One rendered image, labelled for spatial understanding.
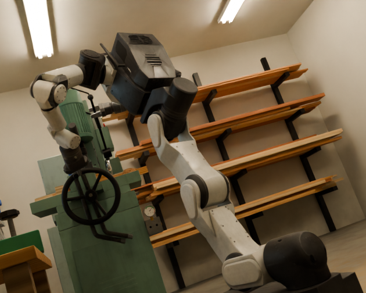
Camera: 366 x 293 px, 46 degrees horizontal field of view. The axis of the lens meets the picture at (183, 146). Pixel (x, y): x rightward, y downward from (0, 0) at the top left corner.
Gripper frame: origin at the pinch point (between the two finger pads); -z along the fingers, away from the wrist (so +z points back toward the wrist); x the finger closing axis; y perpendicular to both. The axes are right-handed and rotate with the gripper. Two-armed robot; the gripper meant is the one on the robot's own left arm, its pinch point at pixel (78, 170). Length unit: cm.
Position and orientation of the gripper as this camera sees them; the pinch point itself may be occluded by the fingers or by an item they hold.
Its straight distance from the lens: 214.3
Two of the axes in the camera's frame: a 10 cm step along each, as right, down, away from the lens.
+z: -0.7, -6.8, -7.3
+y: -6.0, -5.5, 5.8
